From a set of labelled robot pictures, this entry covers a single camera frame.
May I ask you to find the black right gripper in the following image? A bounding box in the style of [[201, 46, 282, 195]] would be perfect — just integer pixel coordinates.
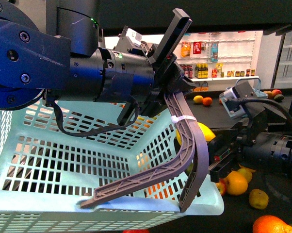
[[80, 93, 246, 213]]

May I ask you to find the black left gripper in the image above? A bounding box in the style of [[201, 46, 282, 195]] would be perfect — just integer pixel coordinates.
[[97, 8, 195, 119]]

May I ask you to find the large yellow lemon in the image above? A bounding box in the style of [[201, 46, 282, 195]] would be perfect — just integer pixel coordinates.
[[176, 122, 216, 145]]

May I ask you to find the light blue basket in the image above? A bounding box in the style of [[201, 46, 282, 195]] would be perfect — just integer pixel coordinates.
[[0, 99, 225, 233], [235, 77, 268, 99]]

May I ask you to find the yellow lemon on mid shelf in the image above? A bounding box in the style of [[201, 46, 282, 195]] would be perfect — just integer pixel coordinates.
[[193, 95, 204, 104]]

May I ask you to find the black metal produce shelf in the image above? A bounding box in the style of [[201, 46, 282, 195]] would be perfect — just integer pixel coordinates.
[[97, 0, 292, 233]]

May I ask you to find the white retail shelf with bottles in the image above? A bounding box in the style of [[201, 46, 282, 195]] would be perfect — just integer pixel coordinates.
[[175, 31, 262, 91]]

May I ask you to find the light blue basket on shelf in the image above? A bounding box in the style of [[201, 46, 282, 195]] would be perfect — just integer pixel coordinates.
[[235, 77, 268, 99]]

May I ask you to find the large orange citrus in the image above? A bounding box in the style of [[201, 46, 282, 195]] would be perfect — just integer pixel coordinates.
[[252, 215, 292, 233]]

